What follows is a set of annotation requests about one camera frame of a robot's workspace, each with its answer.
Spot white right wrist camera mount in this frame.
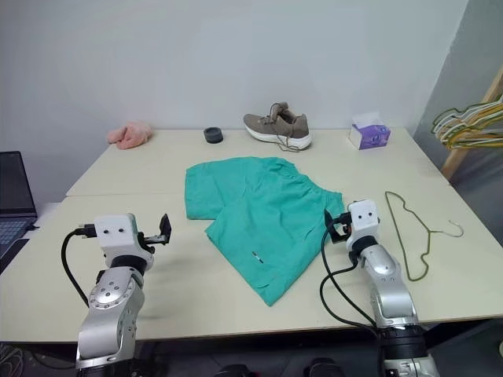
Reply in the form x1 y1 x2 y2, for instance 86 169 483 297
348 199 383 238

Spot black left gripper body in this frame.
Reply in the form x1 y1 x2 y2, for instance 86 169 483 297
135 231 167 253

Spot dark laptop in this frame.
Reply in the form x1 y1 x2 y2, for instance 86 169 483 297
0 151 40 276

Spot wooden rack post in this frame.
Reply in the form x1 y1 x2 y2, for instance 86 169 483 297
439 65 503 182

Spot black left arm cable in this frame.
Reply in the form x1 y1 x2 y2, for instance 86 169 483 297
60 222 99 308

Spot dark grey round container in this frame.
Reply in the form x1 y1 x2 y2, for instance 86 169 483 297
203 126 226 145

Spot olive green wire hanger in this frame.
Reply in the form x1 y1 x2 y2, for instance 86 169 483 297
384 191 465 283

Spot green shorts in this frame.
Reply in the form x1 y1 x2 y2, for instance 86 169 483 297
184 156 346 308

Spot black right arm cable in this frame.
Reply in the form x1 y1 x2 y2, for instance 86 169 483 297
318 234 380 343

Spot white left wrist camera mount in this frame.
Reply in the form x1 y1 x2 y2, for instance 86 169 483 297
93 213 139 253

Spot brown sneaker white sole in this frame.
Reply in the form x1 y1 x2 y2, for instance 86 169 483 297
242 101 313 152

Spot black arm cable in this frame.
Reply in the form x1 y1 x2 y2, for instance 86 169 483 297
60 222 99 308
318 234 380 343

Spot bunch of coloured hangers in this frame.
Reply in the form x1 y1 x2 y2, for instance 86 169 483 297
442 105 503 150

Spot pink fluffy cloth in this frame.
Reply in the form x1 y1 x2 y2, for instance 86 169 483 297
106 120 154 151

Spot purple white tissue box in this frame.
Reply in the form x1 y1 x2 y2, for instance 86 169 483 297
347 112 392 152

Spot white floor cables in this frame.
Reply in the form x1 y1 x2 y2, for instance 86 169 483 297
0 340 25 377

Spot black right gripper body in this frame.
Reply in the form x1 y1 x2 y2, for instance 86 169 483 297
338 212 353 241

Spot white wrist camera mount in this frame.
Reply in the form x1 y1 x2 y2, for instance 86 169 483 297
93 213 139 253
348 199 383 238

